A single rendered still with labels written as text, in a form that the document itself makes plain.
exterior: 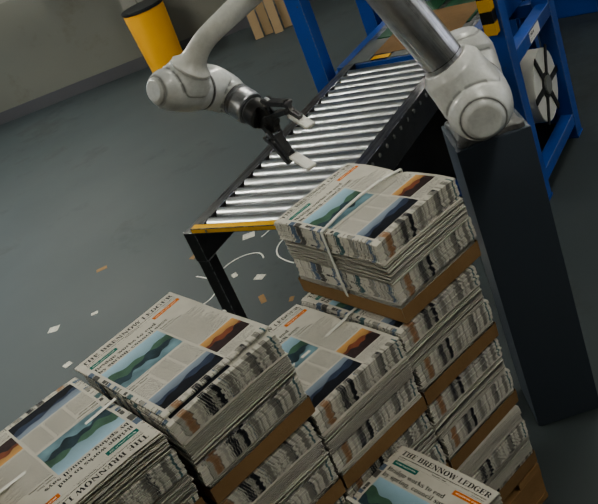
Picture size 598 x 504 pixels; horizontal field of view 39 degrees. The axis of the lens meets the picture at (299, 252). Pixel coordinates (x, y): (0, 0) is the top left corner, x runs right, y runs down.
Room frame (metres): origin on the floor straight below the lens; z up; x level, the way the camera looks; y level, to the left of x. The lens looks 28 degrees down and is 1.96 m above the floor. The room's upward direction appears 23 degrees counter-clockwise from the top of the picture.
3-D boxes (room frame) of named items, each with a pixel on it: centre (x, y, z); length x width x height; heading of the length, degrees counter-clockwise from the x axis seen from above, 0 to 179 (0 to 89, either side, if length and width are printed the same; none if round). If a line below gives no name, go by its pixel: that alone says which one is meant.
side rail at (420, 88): (2.83, -0.49, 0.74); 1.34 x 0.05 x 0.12; 140
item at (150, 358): (1.53, 0.33, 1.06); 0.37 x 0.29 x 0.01; 32
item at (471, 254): (1.73, -0.25, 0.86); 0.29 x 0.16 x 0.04; 121
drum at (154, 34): (8.27, 0.45, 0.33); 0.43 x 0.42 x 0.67; 173
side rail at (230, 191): (3.15, -0.11, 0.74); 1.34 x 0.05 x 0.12; 140
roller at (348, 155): (2.84, -0.18, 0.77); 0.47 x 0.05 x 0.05; 50
